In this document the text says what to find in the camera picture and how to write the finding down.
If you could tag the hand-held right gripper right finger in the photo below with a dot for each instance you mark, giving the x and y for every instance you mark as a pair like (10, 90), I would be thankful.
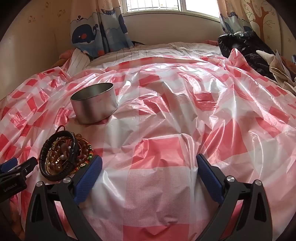
(208, 173)

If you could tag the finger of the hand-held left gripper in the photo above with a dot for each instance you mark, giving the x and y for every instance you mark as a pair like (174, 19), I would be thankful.
(24, 167)
(8, 165)

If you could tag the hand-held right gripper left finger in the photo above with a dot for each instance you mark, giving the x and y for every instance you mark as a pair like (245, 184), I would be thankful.
(91, 172)

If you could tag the round metal tin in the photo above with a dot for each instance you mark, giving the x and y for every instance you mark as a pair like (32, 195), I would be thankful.
(92, 109)

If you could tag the red white checked plastic sheet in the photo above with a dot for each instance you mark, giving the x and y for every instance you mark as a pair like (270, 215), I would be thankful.
(161, 104)

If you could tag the orange blanket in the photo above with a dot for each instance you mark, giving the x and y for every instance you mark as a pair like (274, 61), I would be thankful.
(64, 55)

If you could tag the dark clothing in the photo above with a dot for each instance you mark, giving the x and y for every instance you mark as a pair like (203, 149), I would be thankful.
(256, 62)

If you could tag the beige cloth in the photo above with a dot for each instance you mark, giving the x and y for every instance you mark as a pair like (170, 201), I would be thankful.
(277, 67)

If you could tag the white striped bed sheet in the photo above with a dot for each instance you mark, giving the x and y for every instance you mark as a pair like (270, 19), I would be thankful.
(138, 52)

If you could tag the whale print curtain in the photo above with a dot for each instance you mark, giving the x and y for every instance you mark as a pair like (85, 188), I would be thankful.
(85, 34)

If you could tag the tree print curtain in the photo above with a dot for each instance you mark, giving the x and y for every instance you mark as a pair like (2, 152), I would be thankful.
(254, 18)

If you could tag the window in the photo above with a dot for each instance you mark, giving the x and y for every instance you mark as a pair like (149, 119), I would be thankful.
(157, 5)

